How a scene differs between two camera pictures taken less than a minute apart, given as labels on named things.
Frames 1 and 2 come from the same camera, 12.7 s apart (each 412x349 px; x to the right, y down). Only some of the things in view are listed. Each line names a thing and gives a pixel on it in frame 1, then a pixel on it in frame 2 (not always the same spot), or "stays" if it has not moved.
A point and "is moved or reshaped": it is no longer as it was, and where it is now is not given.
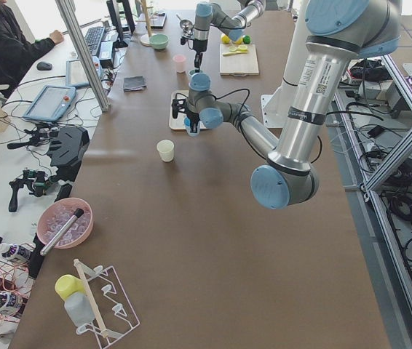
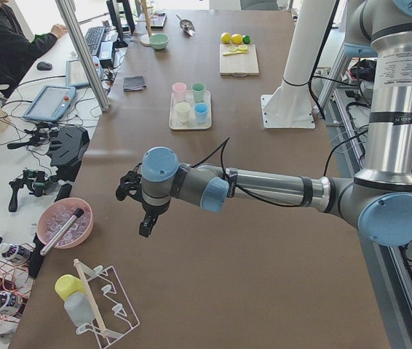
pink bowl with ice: (56, 213) stays
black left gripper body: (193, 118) → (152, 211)
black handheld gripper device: (38, 181) stays
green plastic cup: (193, 72) is moved or reshaped
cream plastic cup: (166, 148) is moved or reshaped
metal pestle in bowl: (77, 214) stays
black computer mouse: (44, 66) stays
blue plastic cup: (187, 123) is moved or reshaped
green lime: (247, 38) stays
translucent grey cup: (79, 307) stays
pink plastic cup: (180, 59) → (179, 89)
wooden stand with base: (145, 38) stays
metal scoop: (186, 25) stays
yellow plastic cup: (67, 284) stays
